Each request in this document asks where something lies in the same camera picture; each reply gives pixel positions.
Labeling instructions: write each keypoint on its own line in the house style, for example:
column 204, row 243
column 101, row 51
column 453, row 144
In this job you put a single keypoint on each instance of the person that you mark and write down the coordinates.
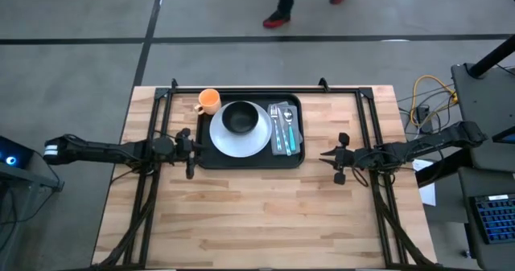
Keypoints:
column 277, row 18

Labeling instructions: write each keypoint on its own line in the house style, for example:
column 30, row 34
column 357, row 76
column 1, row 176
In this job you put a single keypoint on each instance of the metal fork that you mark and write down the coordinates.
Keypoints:
column 274, row 112

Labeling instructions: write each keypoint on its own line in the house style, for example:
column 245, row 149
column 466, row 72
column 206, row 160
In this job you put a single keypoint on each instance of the black power adapter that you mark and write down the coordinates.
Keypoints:
column 423, row 113

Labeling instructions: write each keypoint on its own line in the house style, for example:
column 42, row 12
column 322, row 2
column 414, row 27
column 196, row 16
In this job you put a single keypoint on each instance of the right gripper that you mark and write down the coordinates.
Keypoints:
column 345, row 158

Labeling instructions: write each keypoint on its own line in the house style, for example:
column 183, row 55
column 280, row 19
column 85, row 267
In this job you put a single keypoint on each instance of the black bowl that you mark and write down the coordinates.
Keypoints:
column 240, row 117

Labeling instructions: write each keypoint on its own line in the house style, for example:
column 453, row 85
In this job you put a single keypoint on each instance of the white plate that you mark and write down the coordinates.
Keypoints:
column 241, row 146

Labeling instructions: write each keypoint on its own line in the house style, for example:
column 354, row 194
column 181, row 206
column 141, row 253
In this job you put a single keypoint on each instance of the grey metal stand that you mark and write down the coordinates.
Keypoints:
column 36, row 178

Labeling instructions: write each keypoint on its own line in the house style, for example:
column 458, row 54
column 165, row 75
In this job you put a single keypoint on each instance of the black pole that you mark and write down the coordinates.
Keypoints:
column 493, row 56

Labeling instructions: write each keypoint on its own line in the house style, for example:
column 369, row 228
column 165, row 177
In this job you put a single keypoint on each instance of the orange mug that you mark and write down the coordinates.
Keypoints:
column 210, row 101

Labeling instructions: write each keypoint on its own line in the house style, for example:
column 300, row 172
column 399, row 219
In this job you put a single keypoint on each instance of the keyboard with blue backlight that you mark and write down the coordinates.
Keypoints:
column 497, row 220

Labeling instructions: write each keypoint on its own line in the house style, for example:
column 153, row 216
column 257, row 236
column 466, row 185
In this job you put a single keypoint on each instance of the black keyboard desk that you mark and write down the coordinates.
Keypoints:
column 483, row 182

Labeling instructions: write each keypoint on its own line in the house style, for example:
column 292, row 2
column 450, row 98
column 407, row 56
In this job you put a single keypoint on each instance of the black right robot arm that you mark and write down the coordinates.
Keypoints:
column 422, row 146

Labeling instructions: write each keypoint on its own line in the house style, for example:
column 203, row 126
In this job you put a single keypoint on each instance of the grey cloth napkin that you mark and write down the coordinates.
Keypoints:
column 298, row 126

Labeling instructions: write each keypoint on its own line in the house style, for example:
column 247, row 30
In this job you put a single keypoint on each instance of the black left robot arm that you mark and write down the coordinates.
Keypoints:
column 104, row 152

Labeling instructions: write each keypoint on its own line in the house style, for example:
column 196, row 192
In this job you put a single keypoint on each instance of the black side desk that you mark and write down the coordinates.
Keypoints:
column 483, row 102

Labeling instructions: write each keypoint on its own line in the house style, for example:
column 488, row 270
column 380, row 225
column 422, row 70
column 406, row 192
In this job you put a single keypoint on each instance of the computer with blue light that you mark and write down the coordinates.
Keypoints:
column 16, row 152

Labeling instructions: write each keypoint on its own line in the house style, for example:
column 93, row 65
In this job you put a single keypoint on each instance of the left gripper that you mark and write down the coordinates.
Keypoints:
column 185, row 148

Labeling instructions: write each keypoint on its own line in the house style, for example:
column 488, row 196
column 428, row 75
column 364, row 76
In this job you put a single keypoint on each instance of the black table frame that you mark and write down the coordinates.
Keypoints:
column 342, row 90

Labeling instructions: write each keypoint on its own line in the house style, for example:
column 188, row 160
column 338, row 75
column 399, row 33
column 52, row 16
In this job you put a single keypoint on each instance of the black plastic tray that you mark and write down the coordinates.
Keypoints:
column 249, row 163

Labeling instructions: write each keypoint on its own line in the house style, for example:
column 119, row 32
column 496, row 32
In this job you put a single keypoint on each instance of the dark screen with blue glow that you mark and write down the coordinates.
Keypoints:
column 506, row 136

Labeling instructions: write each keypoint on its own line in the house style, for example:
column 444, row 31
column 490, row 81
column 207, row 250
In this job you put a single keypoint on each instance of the black diagonal desk strut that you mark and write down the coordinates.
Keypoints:
column 442, row 168

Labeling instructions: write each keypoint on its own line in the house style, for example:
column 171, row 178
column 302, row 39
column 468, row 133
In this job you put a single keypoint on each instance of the white paper sheet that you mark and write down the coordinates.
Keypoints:
column 428, row 192

